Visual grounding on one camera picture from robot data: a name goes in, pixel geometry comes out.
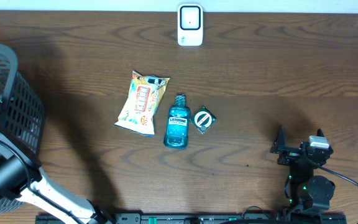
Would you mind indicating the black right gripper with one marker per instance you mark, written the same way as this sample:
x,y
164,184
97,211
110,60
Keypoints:
x,y
289,154

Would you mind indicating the teal mouthwash bottle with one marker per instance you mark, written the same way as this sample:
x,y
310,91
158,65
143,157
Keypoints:
x,y
176,135

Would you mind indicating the yellow snack bag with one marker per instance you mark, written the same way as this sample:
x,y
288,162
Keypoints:
x,y
144,96

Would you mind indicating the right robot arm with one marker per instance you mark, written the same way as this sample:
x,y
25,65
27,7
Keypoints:
x,y
309,194

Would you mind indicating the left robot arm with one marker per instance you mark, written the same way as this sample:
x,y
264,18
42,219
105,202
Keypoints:
x,y
22,178

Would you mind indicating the white barcode scanner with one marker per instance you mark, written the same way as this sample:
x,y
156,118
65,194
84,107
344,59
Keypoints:
x,y
190,25

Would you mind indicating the grey plastic mesh basket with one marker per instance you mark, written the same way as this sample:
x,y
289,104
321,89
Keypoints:
x,y
22,112

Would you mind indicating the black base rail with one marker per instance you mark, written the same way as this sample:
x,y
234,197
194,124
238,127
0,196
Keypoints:
x,y
136,218

